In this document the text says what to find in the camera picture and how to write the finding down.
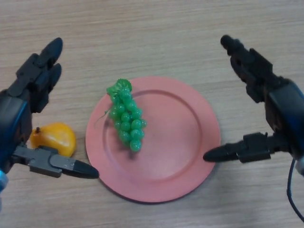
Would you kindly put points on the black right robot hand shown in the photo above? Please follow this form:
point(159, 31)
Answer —
point(285, 107)

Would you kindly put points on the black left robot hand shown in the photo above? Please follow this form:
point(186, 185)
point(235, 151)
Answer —
point(14, 118)

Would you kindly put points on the green grapes bunch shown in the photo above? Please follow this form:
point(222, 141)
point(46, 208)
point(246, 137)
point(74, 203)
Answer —
point(126, 118)

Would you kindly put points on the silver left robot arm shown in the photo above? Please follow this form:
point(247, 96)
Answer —
point(2, 185)

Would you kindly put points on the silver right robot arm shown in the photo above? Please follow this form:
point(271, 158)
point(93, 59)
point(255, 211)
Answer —
point(300, 166)

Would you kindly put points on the pink round plate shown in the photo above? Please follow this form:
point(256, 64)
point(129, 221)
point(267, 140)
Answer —
point(171, 142)

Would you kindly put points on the yellow pear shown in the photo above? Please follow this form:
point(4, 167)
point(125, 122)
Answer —
point(57, 135)

